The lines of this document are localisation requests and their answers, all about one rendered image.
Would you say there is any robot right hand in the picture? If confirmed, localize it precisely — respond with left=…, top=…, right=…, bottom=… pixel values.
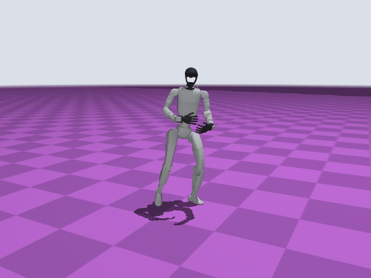
left=178, top=112, right=198, bottom=125

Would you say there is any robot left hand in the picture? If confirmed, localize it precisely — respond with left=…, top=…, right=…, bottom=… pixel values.
left=196, top=122, right=214, bottom=134

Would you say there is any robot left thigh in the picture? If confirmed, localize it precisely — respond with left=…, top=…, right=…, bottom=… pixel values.
left=188, top=131, right=205, bottom=175

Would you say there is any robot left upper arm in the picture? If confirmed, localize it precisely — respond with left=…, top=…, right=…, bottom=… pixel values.
left=200, top=90, right=210, bottom=118

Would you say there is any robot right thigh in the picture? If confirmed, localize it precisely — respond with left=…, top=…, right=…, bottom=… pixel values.
left=164, top=129, right=178, bottom=172

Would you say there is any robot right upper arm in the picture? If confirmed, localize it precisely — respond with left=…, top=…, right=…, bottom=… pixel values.
left=163, top=89, right=179, bottom=111

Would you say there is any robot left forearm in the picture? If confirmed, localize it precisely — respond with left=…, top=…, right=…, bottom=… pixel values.
left=205, top=111, right=214, bottom=130

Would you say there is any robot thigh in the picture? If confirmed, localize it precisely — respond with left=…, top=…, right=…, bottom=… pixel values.
left=164, top=129, right=178, bottom=172
left=188, top=131, right=205, bottom=175

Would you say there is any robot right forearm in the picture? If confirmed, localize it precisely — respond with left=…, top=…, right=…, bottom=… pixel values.
left=162, top=107, right=181, bottom=122

